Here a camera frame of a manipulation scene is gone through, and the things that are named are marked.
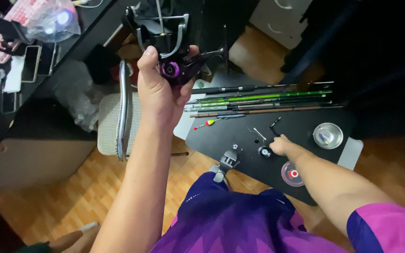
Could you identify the person's left hand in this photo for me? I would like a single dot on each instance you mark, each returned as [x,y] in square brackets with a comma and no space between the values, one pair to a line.
[155,98]

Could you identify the person's right hand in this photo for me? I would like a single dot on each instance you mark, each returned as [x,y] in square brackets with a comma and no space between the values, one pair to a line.
[282,144]

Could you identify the person's right fingers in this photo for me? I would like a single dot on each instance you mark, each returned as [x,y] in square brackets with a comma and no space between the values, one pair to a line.
[275,147]

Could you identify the black purple spinning fishing reel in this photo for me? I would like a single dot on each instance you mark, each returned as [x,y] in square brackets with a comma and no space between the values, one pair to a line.
[170,69]

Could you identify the small black line spool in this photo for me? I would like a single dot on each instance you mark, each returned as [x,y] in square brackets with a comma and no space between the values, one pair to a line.
[264,151]

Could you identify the clear line spool red label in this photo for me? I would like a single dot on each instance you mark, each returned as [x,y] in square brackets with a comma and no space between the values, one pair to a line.
[288,174]

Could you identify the brown fishing rod section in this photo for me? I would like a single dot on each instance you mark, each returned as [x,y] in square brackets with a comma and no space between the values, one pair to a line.
[280,110]

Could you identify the black table mat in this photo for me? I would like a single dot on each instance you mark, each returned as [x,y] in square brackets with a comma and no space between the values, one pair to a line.
[230,135]

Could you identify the dark green fishing rod section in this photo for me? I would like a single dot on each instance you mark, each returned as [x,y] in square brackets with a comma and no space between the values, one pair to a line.
[287,99]

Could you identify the small shiny fishing lure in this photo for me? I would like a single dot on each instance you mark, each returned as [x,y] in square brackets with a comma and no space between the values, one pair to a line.
[325,138]

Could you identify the grey table clamp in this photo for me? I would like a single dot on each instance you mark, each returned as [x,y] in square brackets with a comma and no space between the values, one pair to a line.
[227,162]

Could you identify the bright green fishing rod section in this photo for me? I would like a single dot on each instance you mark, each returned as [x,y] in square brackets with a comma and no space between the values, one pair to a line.
[276,95]

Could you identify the short blue rod piece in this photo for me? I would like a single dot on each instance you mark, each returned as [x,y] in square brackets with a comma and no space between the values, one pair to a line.
[230,116]

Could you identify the round metal bowl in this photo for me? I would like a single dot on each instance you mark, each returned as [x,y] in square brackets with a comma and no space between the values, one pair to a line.
[334,131]

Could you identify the black fishing rod section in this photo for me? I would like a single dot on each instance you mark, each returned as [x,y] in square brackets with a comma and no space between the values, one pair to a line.
[244,88]

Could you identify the red yellow fishing float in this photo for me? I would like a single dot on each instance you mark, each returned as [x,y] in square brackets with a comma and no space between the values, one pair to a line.
[209,122]

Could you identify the pale green fishing rod section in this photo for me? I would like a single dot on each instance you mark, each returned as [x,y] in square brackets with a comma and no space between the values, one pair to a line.
[206,108]

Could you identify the purple patterned shorts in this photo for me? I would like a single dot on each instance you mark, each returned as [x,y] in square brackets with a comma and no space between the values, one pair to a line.
[237,225]

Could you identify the white cabinet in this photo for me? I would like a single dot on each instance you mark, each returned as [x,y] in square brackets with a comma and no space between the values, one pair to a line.
[280,24]

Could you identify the pink purple shirt sleeve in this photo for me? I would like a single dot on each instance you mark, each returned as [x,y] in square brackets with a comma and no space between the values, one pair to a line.
[392,228]

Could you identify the chrome chair armrest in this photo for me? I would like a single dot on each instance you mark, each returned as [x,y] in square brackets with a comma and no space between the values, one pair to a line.
[123,105]

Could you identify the white mesh office chair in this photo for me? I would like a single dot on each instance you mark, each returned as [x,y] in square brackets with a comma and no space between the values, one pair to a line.
[109,123]

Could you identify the crumpled clear plastic bag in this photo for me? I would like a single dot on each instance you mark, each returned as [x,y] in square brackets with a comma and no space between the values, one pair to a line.
[77,91]

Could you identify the person's left foot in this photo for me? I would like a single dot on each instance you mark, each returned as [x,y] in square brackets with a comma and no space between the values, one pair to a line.
[70,240]

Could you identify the beige box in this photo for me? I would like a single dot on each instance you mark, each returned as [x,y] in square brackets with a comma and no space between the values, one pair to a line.
[30,165]

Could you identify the cluttered black desk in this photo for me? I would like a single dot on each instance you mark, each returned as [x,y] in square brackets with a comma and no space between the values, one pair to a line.
[30,42]

